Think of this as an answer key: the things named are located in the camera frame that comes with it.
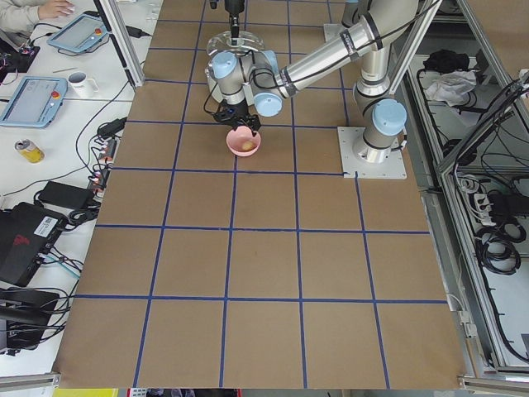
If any coiled black cable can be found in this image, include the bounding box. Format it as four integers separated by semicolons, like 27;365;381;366
474;231;522;275

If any black power adapter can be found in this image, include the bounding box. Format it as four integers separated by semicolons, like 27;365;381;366
34;181;94;209

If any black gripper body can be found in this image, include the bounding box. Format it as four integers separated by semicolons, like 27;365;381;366
209;0;245;17
213;99;250;127

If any black red computer box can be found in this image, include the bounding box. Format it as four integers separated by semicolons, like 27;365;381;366
1;202;67;287

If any white crumpled cloth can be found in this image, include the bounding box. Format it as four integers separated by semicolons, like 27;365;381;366
425;71;477;107

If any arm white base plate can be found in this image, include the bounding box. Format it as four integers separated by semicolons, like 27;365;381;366
337;127;407;179
323;23;352;48

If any glass pot lid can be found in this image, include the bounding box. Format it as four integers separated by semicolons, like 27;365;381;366
206;31;265;57

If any person's beige sleeve forearm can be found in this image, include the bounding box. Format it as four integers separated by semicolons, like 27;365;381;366
1;0;45;41

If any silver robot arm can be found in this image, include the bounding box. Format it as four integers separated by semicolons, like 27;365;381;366
207;1;419;164

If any white pot with steel interior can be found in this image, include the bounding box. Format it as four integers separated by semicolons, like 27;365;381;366
205;66;254;106

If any lower blue teach pendant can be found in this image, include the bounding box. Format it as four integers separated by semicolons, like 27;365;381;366
1;76;69;128

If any aluminium frame post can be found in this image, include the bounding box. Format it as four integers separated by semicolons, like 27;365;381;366
93;0;145;89

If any pink bowl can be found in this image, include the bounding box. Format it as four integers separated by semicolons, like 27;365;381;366
226;127;261;157

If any blue teach pendant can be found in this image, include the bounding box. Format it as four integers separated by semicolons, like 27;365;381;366
1;76;69;128
47;14;108;54

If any person's hand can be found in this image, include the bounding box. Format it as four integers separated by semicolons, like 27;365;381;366
38;0;75;20

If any upper blue teach pendant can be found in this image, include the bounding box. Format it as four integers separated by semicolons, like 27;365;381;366
47;14;108;54

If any black cloth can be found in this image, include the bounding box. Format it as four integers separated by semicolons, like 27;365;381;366
423;50;469;74

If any white mug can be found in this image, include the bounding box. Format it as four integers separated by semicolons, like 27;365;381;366
67;71;99;99

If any yellow drink can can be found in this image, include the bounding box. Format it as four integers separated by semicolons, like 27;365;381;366
14;139;45;164

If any black power strip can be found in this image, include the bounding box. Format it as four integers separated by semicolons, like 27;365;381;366
88;137;118;193

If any brown egg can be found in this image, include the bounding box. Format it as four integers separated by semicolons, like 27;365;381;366
241;141;255;152

